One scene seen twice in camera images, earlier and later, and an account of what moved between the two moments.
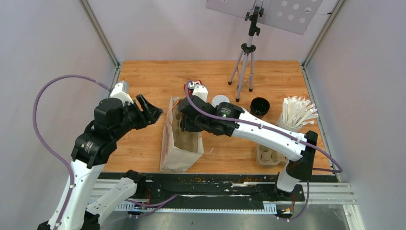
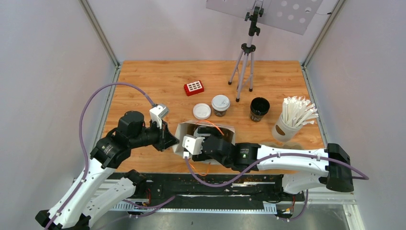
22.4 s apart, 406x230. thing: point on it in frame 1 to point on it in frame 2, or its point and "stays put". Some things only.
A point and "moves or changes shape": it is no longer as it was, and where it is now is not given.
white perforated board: [293, 16] stays put
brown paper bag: [180, 149] moves or changes shape
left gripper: [150, 115] to [166, 139]
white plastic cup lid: [219, 98] stays put
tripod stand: [246, 69] stays put
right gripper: [186, 126] to [215, 132]
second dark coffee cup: [259, 107] stays put
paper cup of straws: [297, 111] stays put
